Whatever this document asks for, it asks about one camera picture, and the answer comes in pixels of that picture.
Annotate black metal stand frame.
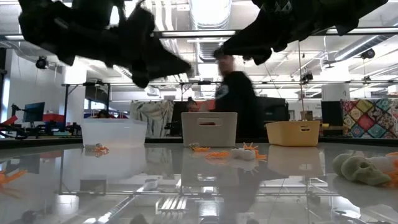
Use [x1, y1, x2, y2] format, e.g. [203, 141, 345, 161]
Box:
[61, 82, 111, 121]

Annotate large black computer monitor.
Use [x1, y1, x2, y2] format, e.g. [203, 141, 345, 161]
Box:
[259, 96, 289, 123]

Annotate small black computer monitor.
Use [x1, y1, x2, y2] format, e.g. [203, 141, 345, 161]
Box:
[23, 101, 46, 123]

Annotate colourful patchwork quilt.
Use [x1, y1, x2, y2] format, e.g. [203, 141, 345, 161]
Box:
[340, 98, 398, 139]

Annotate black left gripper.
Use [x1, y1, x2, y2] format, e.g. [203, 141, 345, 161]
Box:
[116, 6, 192, 90]

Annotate clear plastic bin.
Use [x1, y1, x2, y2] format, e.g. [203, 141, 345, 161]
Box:
[80, 118, 148, 147]

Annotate yellow plastic bin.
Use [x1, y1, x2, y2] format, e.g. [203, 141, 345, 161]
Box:
[266, 120, 322, 147]

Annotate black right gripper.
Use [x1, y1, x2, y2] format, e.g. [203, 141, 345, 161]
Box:
[213, 0, 315, 66]

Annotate red and black machine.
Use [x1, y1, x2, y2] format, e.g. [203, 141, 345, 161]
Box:
[0, 114, 27, 139]

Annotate pale patterned hanging cloth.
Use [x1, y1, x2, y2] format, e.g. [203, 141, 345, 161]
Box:
[130, 100, 175, 138]

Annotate red and blue boxes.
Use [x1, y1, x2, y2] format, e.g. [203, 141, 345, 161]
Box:
[43, 113, 66, 131]

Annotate black aluminium table frame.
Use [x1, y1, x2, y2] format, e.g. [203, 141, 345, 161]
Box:
[0, 136, 398, 149]

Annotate orange red panel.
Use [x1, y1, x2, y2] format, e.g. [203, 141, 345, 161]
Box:
[198, 99, 216, 113]

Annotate grey plastic bin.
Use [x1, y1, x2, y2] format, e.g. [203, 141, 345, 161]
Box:
[181, 111, 239, 148]

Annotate thin grey hanging pole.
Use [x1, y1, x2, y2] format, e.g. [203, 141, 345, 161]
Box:
[297, 40, 304, 100]

